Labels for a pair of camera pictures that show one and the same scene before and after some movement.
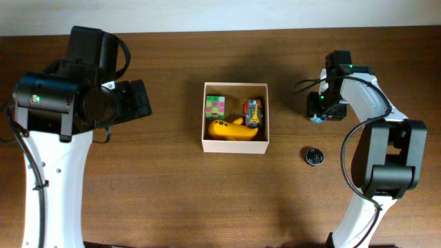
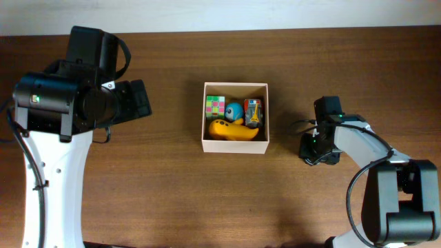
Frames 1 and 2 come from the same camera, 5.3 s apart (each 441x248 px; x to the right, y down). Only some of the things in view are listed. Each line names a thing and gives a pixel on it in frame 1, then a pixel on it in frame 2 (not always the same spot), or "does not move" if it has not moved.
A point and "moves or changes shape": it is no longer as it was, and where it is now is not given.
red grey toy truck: [252, 112] does not move
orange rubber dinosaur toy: [233, 130] does not move
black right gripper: [313, 107] -> [306, 149]
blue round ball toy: [316, 120] moves or changes shape
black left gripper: [129, 104] does not move
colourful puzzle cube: [215, 107] does not move
